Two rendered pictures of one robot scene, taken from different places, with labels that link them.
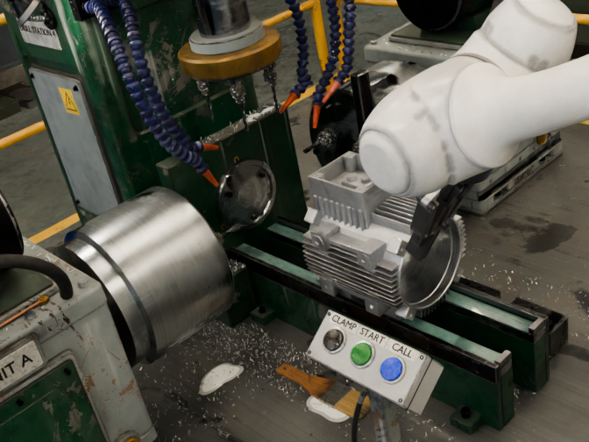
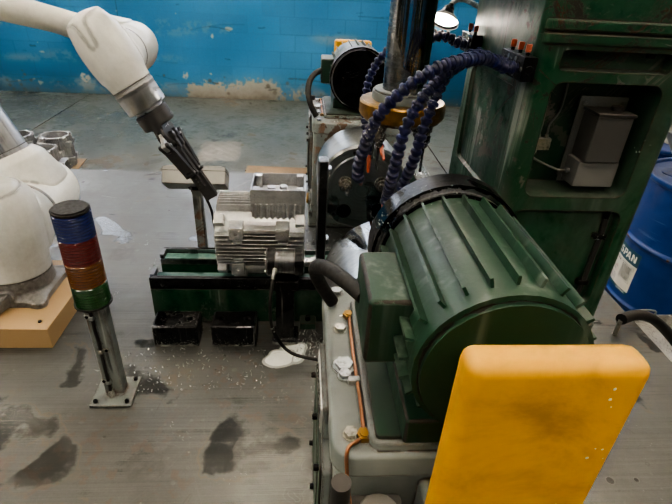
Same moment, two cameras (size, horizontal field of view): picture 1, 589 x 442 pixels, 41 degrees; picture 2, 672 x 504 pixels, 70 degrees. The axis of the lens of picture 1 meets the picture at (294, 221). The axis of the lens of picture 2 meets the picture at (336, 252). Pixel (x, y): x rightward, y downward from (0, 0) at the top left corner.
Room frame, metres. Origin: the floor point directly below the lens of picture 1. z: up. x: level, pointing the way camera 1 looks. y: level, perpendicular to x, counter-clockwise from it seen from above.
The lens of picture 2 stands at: (1.81, -0.89, 1.57)
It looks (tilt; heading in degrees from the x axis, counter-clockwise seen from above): 31 degrees down; 123
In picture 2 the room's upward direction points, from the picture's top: 3 degrees clockwise
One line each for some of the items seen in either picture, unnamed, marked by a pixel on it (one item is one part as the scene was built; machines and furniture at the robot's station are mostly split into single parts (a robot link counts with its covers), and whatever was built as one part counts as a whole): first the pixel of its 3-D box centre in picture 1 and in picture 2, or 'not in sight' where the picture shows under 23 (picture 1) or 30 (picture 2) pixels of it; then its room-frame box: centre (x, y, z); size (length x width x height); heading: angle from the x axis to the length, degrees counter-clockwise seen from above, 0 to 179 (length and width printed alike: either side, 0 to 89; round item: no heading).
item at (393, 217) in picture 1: (383, 245); (262, 231); (1.11, -0.14, 1.02); 0.20 x 0.19 x 0.19; 38
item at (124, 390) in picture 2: not in sight; (96, 310); (1.08, -0.55, 1.01); 0.08 x 0.08 x 0.42; 38
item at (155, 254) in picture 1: (120, 291); (357, 170); (1.10, 0.30, 1.04); 0.37 x 0.25 x 0.25; 128
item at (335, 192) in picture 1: (358, 190); (279, 195); (1.14, -0.11, 1.11); 0.12 x 0.11 x 0.07; 38
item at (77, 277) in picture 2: not in sight; (85, 270); (1.08, -0.55, 1.10); 0.06 x 0.06 x 0.04
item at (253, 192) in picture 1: (247, 195); not in sight; (1.39, 0.08, 1.02); 0.15 x 0.02 x 0.15; 128
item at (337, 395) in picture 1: (322, 388); not in sight; (1.04, 0.01, 0.80); 0.21 x 0.05 x 0.01; 41
